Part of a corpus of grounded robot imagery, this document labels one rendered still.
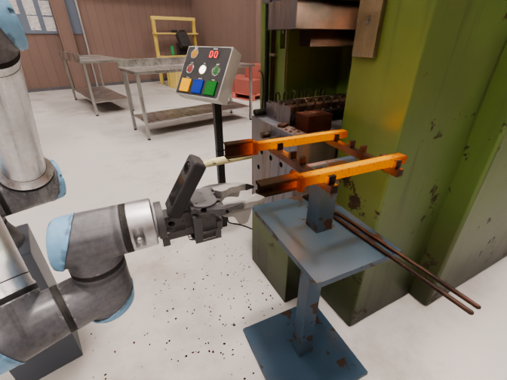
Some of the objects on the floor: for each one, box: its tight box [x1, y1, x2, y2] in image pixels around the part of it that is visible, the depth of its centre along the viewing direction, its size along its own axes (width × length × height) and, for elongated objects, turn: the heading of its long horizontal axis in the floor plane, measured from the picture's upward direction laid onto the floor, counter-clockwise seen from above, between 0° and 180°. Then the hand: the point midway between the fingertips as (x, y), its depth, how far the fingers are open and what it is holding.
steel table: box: [58, 51, 134, 116], centre depth 557 cm, size 74×201×101 cm, turn 40°
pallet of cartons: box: [232, 63, 260, 102], centre depth 652 cm, size 127×98×71 cm
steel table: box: [116, 57, 255, 140], centre depth 427 cm, size 71×186×98 cm, turn 128°
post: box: [212, 103, 227, 227], centre depth 182 cm, size 4×4×108 cm
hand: (253, 190), depth 58 cm, fingers open, 5 cm apart
